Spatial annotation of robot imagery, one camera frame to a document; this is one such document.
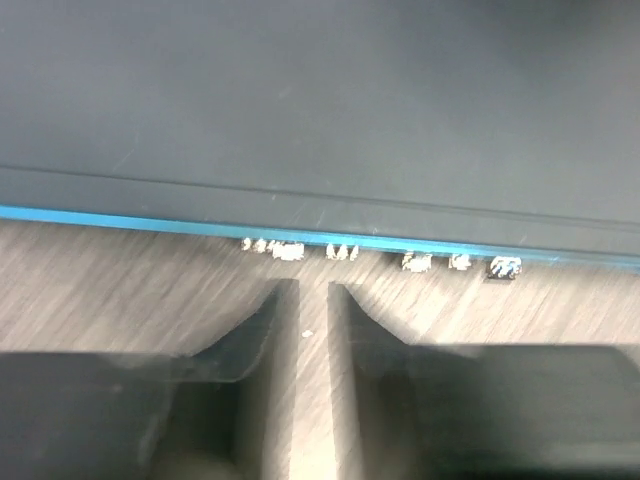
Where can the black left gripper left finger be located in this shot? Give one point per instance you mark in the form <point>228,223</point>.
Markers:
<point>133,415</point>

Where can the dark network switch box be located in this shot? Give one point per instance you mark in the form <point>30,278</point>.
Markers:
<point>481,128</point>

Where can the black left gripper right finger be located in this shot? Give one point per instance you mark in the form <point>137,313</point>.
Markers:
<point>495,411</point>

